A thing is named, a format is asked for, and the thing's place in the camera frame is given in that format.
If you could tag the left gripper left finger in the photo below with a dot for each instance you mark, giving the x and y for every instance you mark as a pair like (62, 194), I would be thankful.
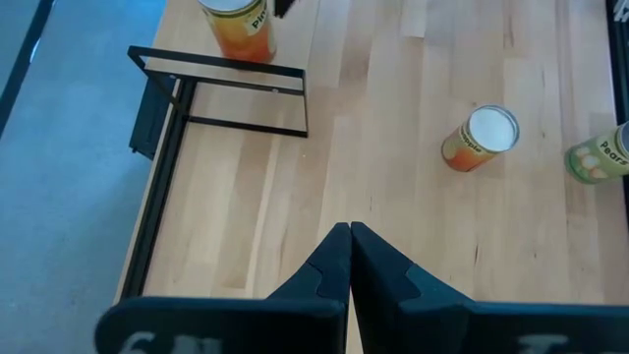
(275, 324)

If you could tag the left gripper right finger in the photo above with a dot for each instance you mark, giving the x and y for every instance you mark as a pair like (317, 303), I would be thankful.
(422, 324)

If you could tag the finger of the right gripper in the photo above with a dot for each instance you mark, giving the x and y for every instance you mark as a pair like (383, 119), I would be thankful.
(283, 7)

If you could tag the orange pineapple can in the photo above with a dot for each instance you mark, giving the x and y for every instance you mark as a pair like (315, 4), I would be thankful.
(241, 34)
(472, 147)

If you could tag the green pears can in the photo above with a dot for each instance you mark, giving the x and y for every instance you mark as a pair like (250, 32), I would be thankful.
(597, 159)

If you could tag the wooden shelf with black frame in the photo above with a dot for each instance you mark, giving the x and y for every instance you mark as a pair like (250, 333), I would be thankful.
(184, 34)

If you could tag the black aluminium rig frame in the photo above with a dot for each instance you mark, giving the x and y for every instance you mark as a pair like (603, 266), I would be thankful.
(152, 211)

